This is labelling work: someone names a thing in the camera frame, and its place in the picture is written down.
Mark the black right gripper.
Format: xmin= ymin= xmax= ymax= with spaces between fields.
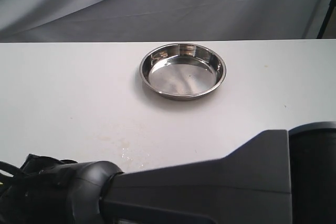
xmin=1 ymin=154 xmax=76 ymax=223

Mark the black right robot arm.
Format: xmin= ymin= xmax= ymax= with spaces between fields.
xmin=1 ymin=122 xmax=335 ymax=223

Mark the grey backdrop cloth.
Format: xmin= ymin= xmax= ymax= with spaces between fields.
xmin=1 ymin=0 xmax=329 ymax=42

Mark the round stainless steel dish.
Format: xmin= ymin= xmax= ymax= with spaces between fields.
xmin=139 ymin=43 xmax=227 ymax=101

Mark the black stand pole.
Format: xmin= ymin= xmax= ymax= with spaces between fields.
xmin=317 ymin=0 xmax=335 ymax=39

